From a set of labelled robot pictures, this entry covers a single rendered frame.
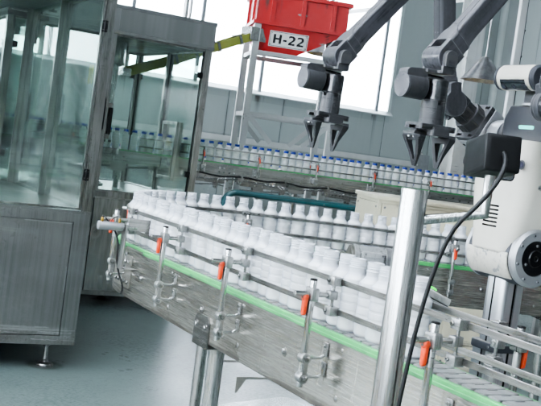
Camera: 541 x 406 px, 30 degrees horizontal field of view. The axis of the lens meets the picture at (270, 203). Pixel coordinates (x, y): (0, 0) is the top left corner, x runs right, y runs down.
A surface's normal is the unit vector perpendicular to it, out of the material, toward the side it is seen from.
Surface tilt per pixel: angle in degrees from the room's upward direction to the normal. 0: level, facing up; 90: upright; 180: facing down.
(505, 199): 90
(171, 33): 90
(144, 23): 90
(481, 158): 90
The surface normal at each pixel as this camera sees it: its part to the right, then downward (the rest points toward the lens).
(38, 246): 0.45, 0.11
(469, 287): 0.17, 0.07
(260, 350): -0.88, -0.10
